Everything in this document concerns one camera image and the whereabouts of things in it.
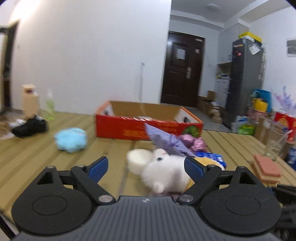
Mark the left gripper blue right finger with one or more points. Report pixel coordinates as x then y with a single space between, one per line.
194 169

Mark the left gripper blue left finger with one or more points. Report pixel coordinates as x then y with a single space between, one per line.
97 169

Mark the pink foil wrapper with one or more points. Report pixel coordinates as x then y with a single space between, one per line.
193 144

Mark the white plush bunny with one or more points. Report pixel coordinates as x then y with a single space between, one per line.
165 173

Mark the white foam roll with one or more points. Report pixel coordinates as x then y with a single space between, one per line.
137 159

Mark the purple paper bag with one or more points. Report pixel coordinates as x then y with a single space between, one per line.
169 142

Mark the pink sponge block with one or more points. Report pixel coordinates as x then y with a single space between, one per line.
266 169

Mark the yellow plush toy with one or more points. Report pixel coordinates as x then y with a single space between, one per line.
205 162

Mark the blue snack packet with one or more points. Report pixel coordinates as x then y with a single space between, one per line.
216 157

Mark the light blue plush toy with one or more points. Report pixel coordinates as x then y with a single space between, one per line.
71 140

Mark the red cardboard box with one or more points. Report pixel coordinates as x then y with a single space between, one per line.
127 120

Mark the green spray bottle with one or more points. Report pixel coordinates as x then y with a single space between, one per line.
50 105

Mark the black cloth bundle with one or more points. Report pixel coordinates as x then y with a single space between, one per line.
31 127

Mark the clear glass cup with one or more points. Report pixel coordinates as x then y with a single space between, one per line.
276 140

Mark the wooden box container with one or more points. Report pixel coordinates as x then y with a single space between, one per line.
30 101

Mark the dark brown door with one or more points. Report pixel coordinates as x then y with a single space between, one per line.
183 69

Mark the grey refrigerator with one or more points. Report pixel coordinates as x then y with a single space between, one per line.
244 78

